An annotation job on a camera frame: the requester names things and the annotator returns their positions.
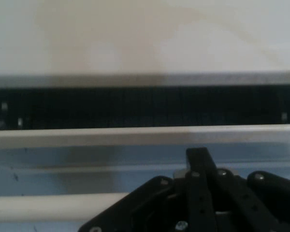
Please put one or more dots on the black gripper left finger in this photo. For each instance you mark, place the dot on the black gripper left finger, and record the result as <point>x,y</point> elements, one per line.
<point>198,193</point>

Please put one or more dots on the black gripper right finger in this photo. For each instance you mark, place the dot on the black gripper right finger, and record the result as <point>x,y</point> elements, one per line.
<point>268,205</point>

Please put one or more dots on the white toaster oven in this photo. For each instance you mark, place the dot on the white toaster oven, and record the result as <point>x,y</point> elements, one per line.
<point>135,36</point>

